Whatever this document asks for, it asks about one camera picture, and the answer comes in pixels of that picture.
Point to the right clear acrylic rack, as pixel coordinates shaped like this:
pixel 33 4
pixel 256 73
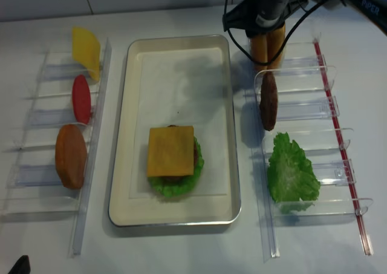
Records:
pixel 308 112

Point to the yellow cheese slice in rack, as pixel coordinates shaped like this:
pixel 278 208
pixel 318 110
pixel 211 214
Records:
pixel 86 51

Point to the left clear acrylic rack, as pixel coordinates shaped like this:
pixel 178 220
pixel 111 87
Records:
pixel 33 188

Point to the brown meat patty in rack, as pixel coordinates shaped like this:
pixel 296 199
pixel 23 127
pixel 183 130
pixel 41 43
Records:
pixel 269 101

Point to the cream rectangular metal tray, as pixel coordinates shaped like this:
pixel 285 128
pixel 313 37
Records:
pixel 215 209

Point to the clear acrylic rack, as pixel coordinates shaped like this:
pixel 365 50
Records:
pixel 308 112
pixel 33 188

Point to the sesame top bun half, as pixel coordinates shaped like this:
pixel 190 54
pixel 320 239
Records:
pixel 275 40

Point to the green lettuce leaf in rack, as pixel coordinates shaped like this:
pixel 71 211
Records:
pixel 290 174

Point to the green lettuce leaf on stack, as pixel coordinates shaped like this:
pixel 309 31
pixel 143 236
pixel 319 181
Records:
pixel 172 187

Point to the black object at corner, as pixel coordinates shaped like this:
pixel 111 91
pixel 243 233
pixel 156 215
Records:
pixel 21 266

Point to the red tomato slice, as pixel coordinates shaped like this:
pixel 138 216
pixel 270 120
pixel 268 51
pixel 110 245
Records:
pixel 81 99

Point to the brown bun in left rack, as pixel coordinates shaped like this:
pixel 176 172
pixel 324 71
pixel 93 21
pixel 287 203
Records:
pixel 70 156

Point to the white paper tray liner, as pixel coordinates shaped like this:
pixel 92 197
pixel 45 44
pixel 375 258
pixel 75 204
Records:
pixel 184 88

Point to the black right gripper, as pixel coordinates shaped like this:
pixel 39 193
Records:
pixel 257 17

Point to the left tan bun half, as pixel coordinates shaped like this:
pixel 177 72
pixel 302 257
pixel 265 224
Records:
pixel 258 48

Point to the orange cheese slice on stack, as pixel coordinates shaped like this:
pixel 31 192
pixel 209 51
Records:
pixel 180 138

